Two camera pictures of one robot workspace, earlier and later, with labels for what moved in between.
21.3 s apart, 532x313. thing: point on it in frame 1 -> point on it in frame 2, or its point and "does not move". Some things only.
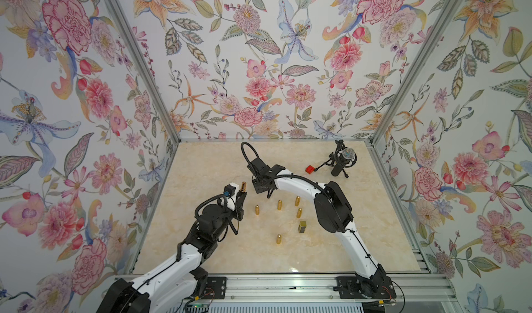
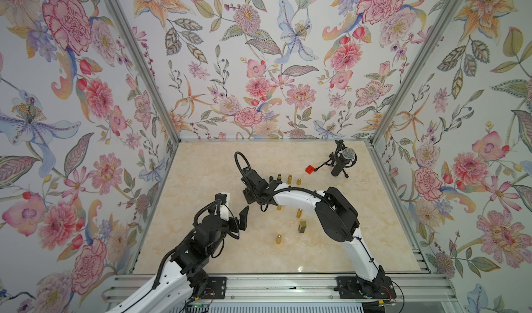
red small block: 309,169 does not move
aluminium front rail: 398,288 does not move
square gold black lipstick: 302,226 does not move
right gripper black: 255,185 -> 246,192
